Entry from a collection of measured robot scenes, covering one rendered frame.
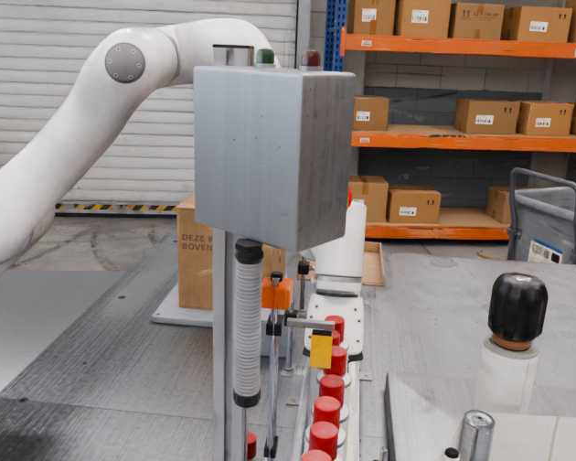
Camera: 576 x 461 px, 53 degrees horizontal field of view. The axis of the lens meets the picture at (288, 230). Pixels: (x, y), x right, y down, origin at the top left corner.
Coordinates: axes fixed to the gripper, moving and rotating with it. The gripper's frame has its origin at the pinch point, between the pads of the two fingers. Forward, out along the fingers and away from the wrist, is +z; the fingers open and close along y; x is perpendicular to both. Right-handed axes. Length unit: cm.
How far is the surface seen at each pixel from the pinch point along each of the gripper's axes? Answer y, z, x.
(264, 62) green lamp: -10, -44, -37
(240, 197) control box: -11.3, -27.7, -38.4
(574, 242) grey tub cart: 109, -37, 185
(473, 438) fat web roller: 18.1, -0.6, -29.1
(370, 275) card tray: 9, -17, 79
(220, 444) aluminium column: -15.6, 7.6, -16.7
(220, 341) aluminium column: -15.6, -8.6, -22.5
